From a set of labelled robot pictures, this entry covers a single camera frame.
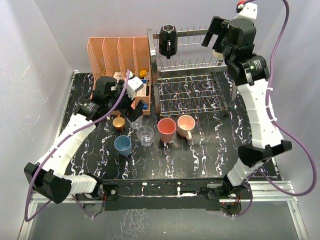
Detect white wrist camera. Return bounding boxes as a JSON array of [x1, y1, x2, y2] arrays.
[[233, 0, 258, 22], [126, 76, 144, 100]]

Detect purple cable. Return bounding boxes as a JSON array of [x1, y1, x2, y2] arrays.
[[239, 0, 318, 218], [24, 69, 132, 223]]

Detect small orange ceramic mug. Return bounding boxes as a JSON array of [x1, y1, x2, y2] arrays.
[[112, 116, 126, 131]]

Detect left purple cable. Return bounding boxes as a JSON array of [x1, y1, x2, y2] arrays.
[[24, 69, 132, 223]]

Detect blue plastic tumbler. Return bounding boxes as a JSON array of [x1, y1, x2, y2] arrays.
[[114, 135, 132, 156]]

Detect yellow eraser block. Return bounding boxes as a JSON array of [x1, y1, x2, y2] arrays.
[[138, 70, 147, 79]]

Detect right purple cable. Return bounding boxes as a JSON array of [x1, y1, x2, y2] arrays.
[[239, 0, 318, 218]]

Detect pink plastic tumbler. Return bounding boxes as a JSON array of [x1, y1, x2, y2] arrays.
[[157, 118, 177, 144]]

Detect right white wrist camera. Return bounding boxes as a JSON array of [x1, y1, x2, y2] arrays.
[[233, 0, 258, 22]]

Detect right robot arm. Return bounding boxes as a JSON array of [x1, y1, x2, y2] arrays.
[[201, 16, 292, 199]]

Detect white barcode card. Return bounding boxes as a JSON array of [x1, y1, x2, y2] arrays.
[[113, 72, 123, 82]]

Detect black ceramic mug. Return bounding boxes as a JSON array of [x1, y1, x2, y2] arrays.
[[159, 24, 178, 59]]

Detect brown and cream cup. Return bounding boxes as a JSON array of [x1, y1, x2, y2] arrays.
[[212, 49, 224, 60]]

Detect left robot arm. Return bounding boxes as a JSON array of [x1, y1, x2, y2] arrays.
[[24, 74, 144, 204]]

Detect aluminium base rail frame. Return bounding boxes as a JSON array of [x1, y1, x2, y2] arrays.
[[18, 180, 309, 240]]

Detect peach plastic desk organizer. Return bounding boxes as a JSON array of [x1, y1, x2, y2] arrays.
[[87, 36, 152, 115]]

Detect clear faceted glass cup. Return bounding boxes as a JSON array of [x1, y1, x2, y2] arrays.
[[129, 115, 143, 130]]

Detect steel two-tier dish rack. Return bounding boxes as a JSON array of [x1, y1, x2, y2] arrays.
[[147, 28, 237, 118]]

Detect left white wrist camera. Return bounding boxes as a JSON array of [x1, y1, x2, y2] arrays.
[[126, 76, 144, 100]]

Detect pink textured mug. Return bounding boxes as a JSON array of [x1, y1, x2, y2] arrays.
[[177, 115, 196, 141]]

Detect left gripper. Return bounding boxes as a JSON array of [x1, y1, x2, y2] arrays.
[[106, 80, 144, 121]]

